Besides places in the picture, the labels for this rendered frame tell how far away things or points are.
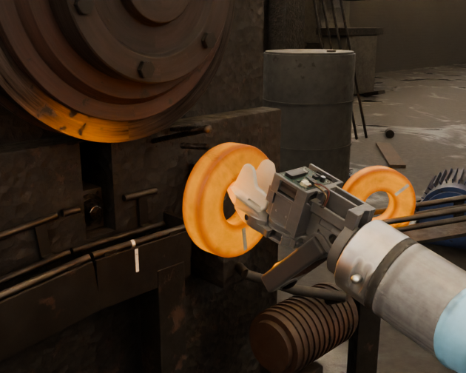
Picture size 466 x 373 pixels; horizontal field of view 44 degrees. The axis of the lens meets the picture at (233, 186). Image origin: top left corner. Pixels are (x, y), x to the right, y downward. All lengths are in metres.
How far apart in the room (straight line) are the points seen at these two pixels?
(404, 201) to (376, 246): 0.59
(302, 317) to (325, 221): 0.48
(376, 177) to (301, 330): 0.33
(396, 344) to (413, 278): 1.52
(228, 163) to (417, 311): 0.30
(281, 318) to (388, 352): 1.01
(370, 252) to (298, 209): 0.10
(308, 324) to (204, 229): 0.44
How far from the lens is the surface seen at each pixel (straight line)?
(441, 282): 0.61
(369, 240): 0.63
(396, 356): 2.07
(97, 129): 0.89
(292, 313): 1.12
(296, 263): 0.71
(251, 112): 1.25
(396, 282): 0.62
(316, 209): 0.68
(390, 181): 1.19
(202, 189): 0.73
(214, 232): 0.76
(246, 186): 0.74
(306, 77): 3.54
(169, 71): 0.85
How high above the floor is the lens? 1.06
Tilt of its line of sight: 16 degrees down
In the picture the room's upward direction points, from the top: straight up
